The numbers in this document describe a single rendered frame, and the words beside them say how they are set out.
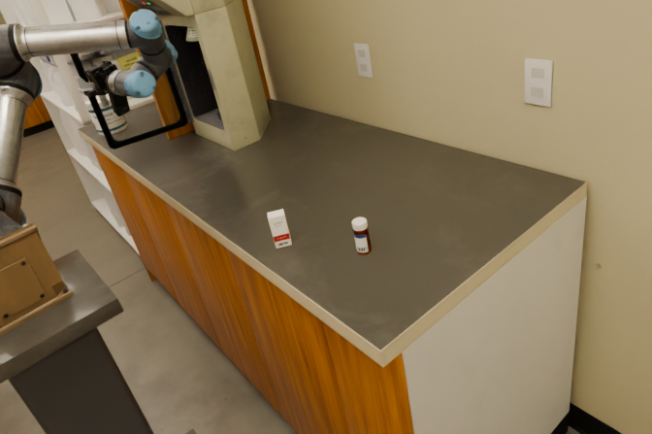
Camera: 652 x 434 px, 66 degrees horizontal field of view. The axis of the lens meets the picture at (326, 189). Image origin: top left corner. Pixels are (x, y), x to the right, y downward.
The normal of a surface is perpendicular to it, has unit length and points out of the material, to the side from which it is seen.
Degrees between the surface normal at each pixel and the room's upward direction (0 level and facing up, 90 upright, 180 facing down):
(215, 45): 90
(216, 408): 0
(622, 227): 90
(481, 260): 0
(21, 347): 0
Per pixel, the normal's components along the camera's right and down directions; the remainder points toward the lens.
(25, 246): 0.69, 0.24
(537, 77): -0.76, 0.43
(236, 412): -0.18, -0.86
